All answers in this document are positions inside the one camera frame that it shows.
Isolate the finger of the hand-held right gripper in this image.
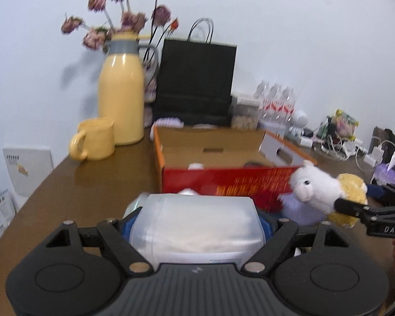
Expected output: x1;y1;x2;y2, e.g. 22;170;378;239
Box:
365;184;395;202
334;197;371;220

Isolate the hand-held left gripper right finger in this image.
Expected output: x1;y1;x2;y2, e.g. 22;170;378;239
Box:
243;213;349;274

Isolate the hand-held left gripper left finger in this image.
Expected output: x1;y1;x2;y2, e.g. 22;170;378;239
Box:
45;207;154;275

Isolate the white and yellow alpaca plush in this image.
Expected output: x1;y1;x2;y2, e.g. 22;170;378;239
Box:
288;160;369;228

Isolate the red cardboard box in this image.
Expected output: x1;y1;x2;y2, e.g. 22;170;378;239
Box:
152;125;318;213

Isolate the translucent plastic wipes container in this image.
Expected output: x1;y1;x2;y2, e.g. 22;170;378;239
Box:
123;194;267;265

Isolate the purple tissue pack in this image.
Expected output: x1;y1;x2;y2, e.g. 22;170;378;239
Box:
370;163;395;186

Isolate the white charger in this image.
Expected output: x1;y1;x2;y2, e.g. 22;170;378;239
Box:
364;146;386;168

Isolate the dark bag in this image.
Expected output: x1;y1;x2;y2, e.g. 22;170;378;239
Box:
372;127;395;162

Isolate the green and pink snack packet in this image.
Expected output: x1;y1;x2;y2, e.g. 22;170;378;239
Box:
335;108;359;140

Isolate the dark green small box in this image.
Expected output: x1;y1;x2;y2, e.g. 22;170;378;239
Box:
319;117;336;139

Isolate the yellow mug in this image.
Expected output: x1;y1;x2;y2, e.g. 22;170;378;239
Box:
69;117;115;161

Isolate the white robot toy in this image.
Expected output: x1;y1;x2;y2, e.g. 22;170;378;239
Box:
288;109;309;135

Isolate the white patterned tin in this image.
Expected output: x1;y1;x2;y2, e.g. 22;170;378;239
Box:
258;118;290;137

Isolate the white desk calendar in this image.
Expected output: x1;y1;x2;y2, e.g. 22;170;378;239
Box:
3;145;55;198

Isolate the clear snack jar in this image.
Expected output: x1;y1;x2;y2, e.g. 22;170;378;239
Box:
231;93;262;130

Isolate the yellow thermos jug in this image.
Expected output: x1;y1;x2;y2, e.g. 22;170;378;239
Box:
98;33;159;146

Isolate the pink patterned vase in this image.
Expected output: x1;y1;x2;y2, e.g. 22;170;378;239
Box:
141;44;159;127

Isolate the black paper bag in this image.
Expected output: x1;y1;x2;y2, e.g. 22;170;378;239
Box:
152;18;238;127

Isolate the dried rose bouquet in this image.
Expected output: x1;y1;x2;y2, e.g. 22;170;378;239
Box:
61;0;180;73

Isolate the tangle of white cables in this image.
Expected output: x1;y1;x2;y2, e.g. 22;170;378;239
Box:
311;128;366;162

